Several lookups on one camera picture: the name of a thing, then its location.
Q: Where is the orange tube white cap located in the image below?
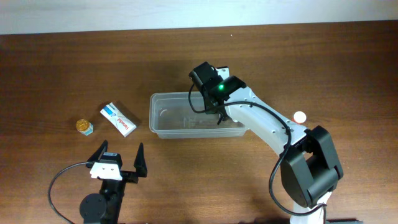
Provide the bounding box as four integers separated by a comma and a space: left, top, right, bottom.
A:
293, 111, 307, 124

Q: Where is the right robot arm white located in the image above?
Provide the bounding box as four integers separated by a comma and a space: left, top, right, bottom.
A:
189, 62, 343, 223

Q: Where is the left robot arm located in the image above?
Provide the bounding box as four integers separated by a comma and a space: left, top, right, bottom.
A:
80, 141, 147, 224

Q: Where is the white Panadol box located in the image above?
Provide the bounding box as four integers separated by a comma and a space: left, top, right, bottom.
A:
100, 103, 137, 137

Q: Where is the clear plastic container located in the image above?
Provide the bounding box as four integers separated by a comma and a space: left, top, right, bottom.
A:
149, 91, 248, 139

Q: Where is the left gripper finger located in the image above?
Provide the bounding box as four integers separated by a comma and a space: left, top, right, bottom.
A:
134, 142, 147, 177
87, 140, 108, 162

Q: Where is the small gold-lid jar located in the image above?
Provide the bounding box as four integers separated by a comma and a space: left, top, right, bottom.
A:
75, 119, 94, 136

